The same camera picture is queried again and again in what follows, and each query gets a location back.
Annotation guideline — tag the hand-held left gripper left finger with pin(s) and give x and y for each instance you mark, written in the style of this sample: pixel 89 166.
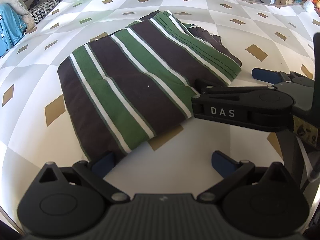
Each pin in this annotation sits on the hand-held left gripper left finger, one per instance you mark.
pixel 103 164

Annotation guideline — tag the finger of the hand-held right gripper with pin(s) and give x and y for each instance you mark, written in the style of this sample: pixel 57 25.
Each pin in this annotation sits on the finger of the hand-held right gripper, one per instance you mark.
pixel 210 87
pixel 263 75

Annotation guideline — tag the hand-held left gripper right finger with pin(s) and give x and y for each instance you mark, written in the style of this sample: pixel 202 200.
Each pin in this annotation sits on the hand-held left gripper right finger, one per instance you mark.
pixel 223 163

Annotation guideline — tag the green brown striped t-shirt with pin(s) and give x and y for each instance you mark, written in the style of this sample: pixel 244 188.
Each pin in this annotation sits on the green brown striped t-shirt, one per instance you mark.
pixel 130 80

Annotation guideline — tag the checkered diamond pattern tablecloth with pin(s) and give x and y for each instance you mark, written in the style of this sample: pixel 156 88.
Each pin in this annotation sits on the checkered diamond pattern tablecloth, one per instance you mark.
pixel 225 42

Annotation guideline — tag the white round device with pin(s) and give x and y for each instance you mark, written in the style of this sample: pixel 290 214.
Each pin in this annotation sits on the white round device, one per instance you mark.
pixel 308 5

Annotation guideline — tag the light blue printed garment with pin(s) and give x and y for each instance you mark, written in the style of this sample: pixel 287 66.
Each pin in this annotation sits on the light blue printed garment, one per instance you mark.
pixel 10 27

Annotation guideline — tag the houndstooth covered sofa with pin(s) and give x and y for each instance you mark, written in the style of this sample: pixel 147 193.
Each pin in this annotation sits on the houndstooth covered sofa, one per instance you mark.
pixel 45 7

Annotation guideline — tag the grey cushion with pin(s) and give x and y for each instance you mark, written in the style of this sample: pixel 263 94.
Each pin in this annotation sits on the grey cushion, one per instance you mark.
pixel 15 2

